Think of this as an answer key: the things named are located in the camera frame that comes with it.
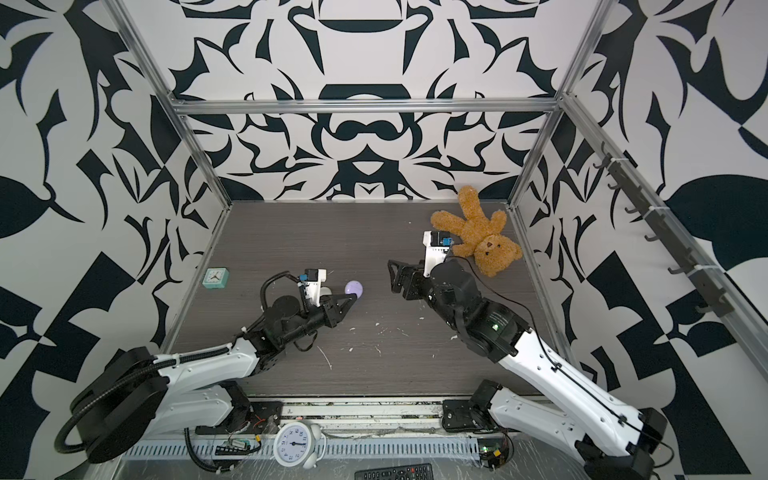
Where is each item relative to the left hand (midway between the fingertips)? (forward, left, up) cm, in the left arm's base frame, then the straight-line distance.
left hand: (356, 292), depth 76 cm
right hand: (0, -11, +13) cm, 17 cm away
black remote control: (-36, -11, -17) cm, 41 cm away
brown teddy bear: (+24, -40, -9) cm, 47 cm away
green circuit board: (-33, -32, -19) cm, 49 cm away
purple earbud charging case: (+2, +1, 0) cm, 2 cm away
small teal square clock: (+15, +46, -16) cm, 51 cm away
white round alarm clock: (-30, +13, -15) cm, 36 cm away
